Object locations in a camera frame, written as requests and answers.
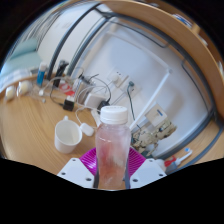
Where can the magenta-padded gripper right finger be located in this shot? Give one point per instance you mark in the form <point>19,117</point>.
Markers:
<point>148,171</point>

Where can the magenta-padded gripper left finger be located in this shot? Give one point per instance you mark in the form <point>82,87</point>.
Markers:
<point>75,172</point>

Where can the clear bottle with white cap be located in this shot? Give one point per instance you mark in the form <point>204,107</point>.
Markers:
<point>112,146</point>

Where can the white paper cup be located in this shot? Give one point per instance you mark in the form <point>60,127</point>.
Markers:
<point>66,138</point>

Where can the beige robot figurine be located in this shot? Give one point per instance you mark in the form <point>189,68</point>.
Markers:
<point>153,136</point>

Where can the clear spray bottle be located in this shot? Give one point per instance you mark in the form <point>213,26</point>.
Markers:
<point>185,156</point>

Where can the white power strip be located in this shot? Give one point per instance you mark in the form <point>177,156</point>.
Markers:
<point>96,117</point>

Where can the black charger block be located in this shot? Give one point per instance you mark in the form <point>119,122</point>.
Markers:
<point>68,105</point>

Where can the black plug adapter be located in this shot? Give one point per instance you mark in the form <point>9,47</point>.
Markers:
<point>103,105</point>

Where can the white charger block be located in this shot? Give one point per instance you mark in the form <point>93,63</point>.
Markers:
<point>94,100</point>

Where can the white desk lamp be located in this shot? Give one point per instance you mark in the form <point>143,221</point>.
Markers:
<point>153,96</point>

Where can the red white packet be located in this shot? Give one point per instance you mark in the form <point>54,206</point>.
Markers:
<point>67,88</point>

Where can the silver metal mug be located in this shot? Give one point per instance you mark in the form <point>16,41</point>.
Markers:
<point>80,86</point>

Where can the white oval gadget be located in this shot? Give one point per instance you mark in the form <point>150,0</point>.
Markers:
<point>10,93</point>
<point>24,88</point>

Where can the black electric shaver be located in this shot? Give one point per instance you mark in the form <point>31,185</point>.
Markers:
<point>60,72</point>

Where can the blue tube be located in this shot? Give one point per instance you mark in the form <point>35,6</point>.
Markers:
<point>41,76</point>

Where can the teal bed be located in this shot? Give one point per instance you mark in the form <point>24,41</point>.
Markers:
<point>21,60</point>

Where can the white wall network box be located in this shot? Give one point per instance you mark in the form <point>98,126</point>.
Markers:
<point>156,115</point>

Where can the white wall socket with plug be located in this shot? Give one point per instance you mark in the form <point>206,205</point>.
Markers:
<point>131,87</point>

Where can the grey metal desk frame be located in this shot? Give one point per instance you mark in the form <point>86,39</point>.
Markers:
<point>213,115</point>

